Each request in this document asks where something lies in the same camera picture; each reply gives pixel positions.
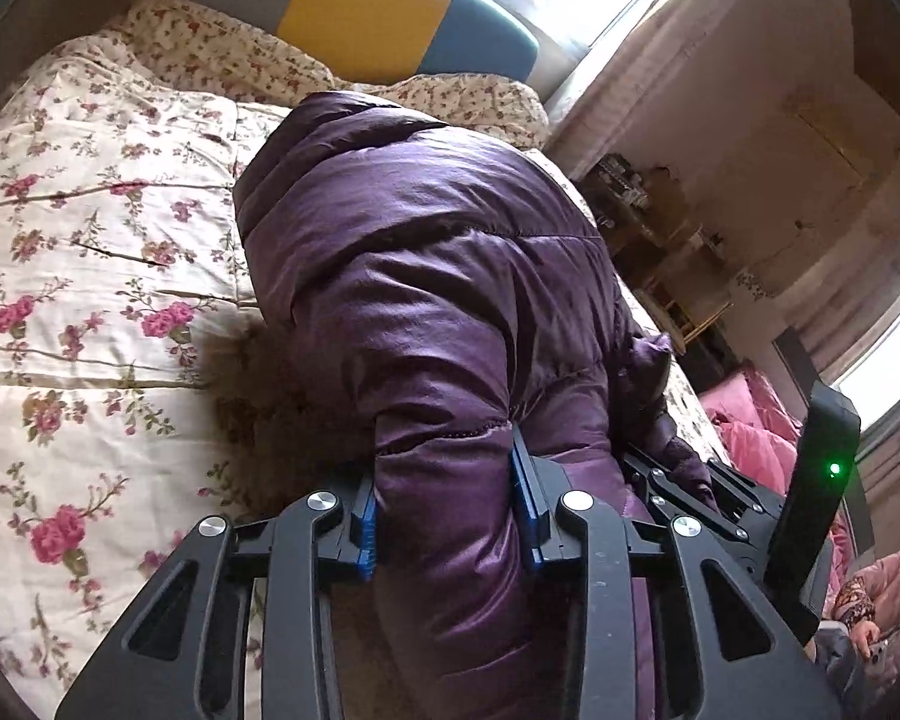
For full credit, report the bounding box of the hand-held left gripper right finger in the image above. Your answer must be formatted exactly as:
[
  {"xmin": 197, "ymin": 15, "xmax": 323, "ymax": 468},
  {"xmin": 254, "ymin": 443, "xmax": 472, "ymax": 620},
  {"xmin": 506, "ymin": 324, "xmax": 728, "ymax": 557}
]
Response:
[{"xmin": 510, "ymin": 424, "xmax": 845, "ymax": 720}]

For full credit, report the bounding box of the pink quilt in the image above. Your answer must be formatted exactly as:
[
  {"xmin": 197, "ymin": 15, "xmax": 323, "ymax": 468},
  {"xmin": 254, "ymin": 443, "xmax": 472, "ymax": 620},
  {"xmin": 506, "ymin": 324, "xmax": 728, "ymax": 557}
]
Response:
[{"xmin": 701, "ymin": 367, "xmax": 856, "ymax": 586}]

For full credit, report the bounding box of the grey yellow teal headboard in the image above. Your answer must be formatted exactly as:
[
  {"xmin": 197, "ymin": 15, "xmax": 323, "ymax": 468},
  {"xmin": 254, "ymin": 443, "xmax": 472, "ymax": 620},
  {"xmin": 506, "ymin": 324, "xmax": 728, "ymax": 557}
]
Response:
[{"xmin": 150, "ymin": 0, "xmax": 541, "ymax": 83}]

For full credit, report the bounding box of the floral pillow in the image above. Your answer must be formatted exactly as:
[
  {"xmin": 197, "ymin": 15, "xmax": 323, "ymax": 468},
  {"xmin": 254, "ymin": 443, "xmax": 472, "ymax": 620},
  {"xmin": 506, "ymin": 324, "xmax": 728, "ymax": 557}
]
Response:
[{"xmin": 116, "ymin": 0, "xmax": 552, "ymax": 155}]

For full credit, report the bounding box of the pale pink curtain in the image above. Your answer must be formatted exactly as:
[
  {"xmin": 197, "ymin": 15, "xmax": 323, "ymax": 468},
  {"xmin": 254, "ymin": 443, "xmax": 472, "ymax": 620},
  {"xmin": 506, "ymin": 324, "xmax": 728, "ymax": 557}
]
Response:
[{"xmin": 547, "ymin": 0, "xmax": 856, "ymax": 188}]

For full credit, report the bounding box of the person's right hand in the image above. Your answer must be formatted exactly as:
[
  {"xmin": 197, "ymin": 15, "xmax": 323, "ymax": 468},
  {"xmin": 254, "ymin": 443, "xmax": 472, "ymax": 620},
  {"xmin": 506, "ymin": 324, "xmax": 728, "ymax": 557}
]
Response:
[{"xmin": 844, "ymin": 611, "xmax": 897, "ymax": 665}]

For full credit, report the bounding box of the large floral print quilt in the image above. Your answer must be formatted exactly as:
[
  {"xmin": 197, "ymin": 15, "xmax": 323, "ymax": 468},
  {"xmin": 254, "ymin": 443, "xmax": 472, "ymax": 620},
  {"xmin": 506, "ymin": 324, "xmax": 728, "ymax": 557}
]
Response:
[{"xmin": 0, "ymin": 30, "xmax": 728, "ymax": 720}]

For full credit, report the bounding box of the person's right forearm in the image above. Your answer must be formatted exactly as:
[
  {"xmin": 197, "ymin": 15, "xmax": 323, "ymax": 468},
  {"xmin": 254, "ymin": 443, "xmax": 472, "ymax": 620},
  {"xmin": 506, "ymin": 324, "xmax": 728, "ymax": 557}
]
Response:
[{"xmin": 832, "ymin": 549, "xmax": 900, "ymax": 631}]

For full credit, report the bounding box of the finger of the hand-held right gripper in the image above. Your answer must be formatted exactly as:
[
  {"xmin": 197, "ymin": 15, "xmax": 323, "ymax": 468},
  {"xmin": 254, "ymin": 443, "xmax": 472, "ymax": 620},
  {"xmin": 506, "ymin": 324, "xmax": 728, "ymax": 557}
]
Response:
[
  {"xmin": 709, "ymin": 461, "xmax": 788, "ymax": 522},
  {"xmin": 621, "ymin": 450, "xmax": 751, "ymax": 541}
]

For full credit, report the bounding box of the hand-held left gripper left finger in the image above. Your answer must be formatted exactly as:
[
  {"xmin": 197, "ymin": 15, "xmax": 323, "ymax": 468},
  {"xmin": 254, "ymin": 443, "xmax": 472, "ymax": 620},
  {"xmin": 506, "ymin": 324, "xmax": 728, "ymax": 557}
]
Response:
[{"xmin": 56, "ymin": 469, "xmax": 380, "ymax": 720}]

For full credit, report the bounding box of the purple down jacket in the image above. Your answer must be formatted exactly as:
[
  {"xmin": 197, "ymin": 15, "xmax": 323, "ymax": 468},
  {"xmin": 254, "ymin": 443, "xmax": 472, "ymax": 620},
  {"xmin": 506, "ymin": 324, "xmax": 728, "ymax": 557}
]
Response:
[{"xmin": 210, "ymin": 90, "xmax": 717, "ymax": 720}]

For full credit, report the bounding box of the cluttered wooden rack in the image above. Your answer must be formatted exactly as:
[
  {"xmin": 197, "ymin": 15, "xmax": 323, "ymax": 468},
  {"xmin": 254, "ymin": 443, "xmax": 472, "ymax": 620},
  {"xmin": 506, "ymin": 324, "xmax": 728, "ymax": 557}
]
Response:
[{"xmin": 577, "ymin": 154, "xmax": 736, "ymax": 361}]

